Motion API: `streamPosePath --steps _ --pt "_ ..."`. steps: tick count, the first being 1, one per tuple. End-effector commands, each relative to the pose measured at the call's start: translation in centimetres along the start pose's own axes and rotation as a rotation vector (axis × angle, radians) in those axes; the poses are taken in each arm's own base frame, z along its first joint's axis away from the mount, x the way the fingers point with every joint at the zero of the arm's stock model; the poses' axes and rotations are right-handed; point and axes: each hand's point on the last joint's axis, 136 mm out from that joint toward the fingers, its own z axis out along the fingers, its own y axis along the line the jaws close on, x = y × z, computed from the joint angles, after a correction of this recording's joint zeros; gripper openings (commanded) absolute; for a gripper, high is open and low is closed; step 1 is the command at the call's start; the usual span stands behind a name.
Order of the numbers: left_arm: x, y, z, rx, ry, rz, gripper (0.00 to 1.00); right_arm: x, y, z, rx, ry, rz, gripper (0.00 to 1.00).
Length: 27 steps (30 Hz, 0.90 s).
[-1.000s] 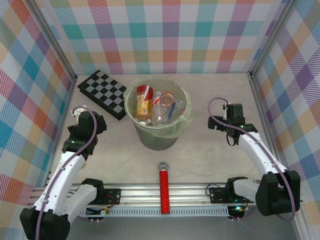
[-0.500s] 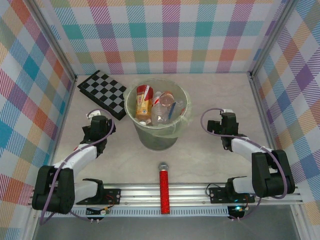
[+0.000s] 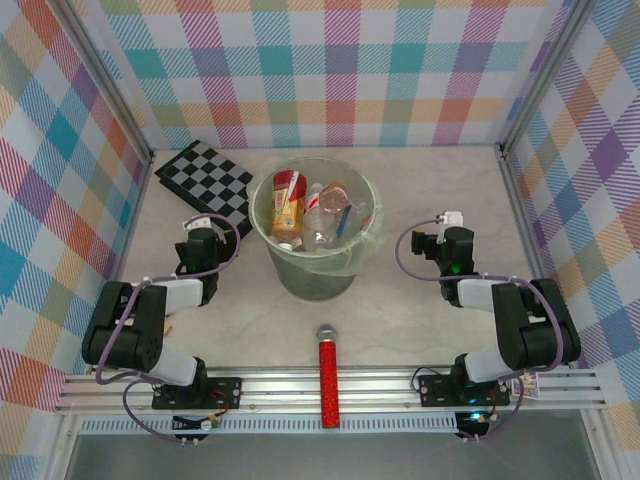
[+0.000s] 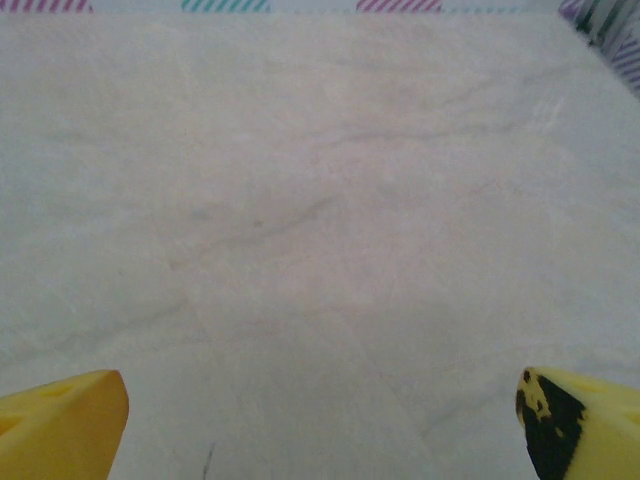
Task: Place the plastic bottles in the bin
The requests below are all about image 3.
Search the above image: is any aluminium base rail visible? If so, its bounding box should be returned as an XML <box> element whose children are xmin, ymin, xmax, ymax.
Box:
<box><xmin>54</xmin><ymin>367</ymin><xmax>606</xmax><ymax>414</ymax></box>

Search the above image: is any black grey chessboard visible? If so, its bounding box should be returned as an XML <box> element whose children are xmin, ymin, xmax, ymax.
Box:
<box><xmin>153</xmin><ymin>139</ymin><xmax>256</xmax><ymax>241</ymax></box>

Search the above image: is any copper red tea bottle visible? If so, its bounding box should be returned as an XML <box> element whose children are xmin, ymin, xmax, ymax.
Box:
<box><xmin>319</xmin><ymin>182</ymin><xmax>352</xmax><ymax>215</ymax></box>

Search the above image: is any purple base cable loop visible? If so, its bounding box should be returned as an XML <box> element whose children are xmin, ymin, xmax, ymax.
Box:
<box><xmin>122</xmin><ymin>382</ymin><xmax>201</xmax><ymax>445</ymax></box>
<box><xmin>462</xmin><ymin>382</ymin><xmax>525</xmax><ymax>444</ymax></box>

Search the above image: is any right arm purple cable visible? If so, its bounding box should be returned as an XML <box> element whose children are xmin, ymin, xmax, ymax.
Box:
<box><xmin>394</xmin><ymin>214</ymin><xmax>571</xmax><ymax>371</ymax></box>

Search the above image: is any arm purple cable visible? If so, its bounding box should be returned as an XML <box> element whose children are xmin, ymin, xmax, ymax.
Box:
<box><xmin>394</xmin><ymin>214</ymin><xmax>571</xmax><ymax>371</ymax></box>
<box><xmin>93</xmin><ymin>213</ymin><xmax>244</xmax><ymax>386</ymax></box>

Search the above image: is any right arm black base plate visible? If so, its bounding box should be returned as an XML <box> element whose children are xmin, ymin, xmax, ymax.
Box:
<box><xmin>417</xmin><ymin>373</ymin><xmax>511</xmax><ymax>409</ymax></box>

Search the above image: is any right aluminium frame post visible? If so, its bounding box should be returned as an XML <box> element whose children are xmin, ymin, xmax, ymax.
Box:
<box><xmin>499</xmin><ymin>0</ymin><xmax>596</xmax><ymax>156</ymax></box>

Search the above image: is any purple picture card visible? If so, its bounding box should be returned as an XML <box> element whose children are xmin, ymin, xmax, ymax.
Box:
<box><xmin>509</xmin><ymin>372</ymin><xmax>541</xmax><ymax>401</ymax></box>

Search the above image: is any red glitter microphone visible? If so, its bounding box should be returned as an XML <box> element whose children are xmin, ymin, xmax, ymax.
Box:
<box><xmin>315</xmin><ymin>323</ymin><xmax>342</xmax><ymax>430</ymax></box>

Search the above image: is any blue label blue cap bottle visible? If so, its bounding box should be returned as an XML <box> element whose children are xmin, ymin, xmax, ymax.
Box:
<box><xmin>335</xmin><ymin>199</ymin><xmax>375</xmax><ymax>240</ymax></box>

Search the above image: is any small circuit board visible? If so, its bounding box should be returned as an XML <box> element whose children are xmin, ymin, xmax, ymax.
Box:
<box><xmin>172</xmin><ymin>413</ymin><xmax>221</xmax><ymax>432</ymax></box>
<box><xmin>454</xmin><ymin>410</ymin><xmax>490</xmax><ymax>440</ymax></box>

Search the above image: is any red white label clear bottle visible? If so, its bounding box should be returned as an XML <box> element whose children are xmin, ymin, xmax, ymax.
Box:
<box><xmin>303</xmin><ymin>182</ymin><xmax>329</xmax><ymax>249</ymax></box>

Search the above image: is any green translucent bin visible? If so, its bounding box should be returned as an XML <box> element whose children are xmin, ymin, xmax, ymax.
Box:
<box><xmin>249</xmin><ymin>155</ymin><xmax>386</xmax><ymax>303</ymax></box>

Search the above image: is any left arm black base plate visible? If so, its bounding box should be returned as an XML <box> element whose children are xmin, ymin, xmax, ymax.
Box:
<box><xmin>151</xmin><ymin>377</ymin><xmax>244</xmax><ymax>411</ymax></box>

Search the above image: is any left aluminium frame post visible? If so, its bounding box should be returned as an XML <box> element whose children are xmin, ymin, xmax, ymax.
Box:
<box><xmin>52</xmin><ymin>0</ymin><xmax>156</xmax><ymax>166</ymax></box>

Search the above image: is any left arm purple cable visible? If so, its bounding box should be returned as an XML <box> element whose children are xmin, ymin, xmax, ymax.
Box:
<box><xmin>93</xmin><ymin>213</ymin><xmax>244</xmax><ymax>386</ymax></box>

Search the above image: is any slotted white cable duct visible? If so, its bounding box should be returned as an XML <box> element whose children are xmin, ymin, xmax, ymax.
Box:
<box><xmin>79</xmin><ymin>415</ymin><xmax>459</xmax><ymax>435</ymax></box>

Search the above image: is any aluminium frame post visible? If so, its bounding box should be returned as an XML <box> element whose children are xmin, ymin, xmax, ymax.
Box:
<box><xmin>499</xmin><ymin>0</ymin><xmax>596</xmax><ymax>156</ymax></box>
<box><xmin>52</xmin><ymin>0</ymin><xmax>156</xmax><ymax>166</ymax></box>

